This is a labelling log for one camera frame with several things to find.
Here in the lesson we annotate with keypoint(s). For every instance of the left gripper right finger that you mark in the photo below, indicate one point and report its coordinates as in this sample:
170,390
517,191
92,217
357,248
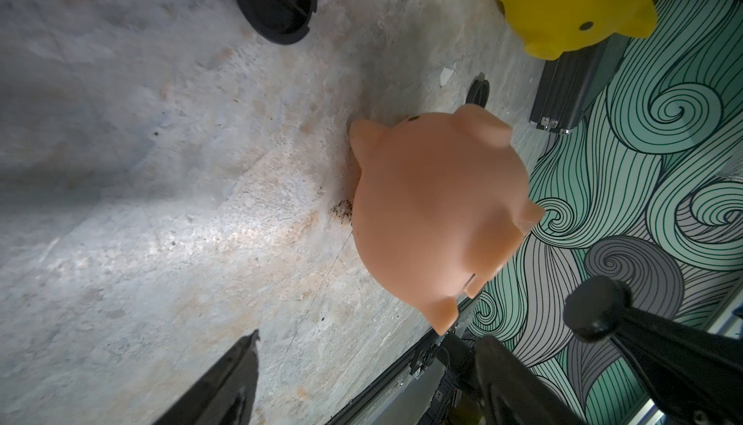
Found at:
511,394

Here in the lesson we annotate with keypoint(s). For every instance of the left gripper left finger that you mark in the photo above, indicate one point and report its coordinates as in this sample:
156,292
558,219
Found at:
225,394

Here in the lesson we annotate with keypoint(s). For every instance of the peach piggy bank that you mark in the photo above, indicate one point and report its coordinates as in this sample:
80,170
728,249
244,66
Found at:
441,206

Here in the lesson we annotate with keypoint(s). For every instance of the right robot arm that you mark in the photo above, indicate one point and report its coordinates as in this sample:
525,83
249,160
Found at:
692,376

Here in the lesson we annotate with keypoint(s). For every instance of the black square plate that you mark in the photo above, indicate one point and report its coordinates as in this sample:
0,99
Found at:
569,85

